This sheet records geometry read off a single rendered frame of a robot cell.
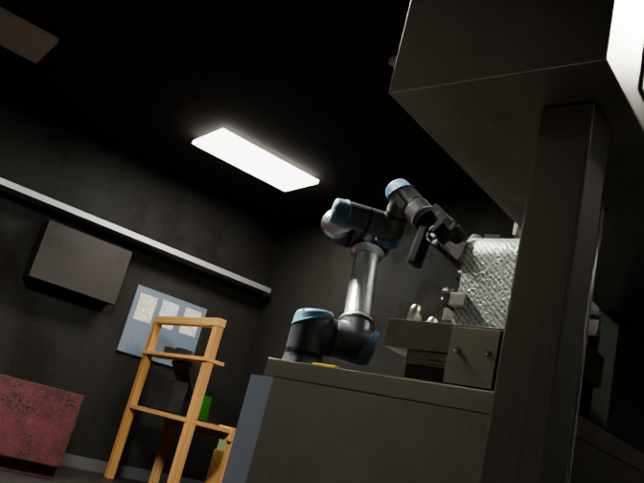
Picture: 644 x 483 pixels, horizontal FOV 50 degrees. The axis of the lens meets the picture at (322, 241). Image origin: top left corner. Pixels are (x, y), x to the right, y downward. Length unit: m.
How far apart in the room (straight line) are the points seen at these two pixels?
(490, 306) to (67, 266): 6.22
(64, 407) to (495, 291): 5.16
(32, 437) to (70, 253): 2.02
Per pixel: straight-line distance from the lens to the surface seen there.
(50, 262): 7.46
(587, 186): 0.77
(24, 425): 6.38
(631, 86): 0.81
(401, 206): 1.91
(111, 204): 7.99
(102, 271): 7.62
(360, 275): 2.23
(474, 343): 1.37
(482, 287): 1.65
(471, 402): 1.30
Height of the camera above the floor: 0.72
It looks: 17 degrees up
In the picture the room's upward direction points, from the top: 14 degrees clockwise
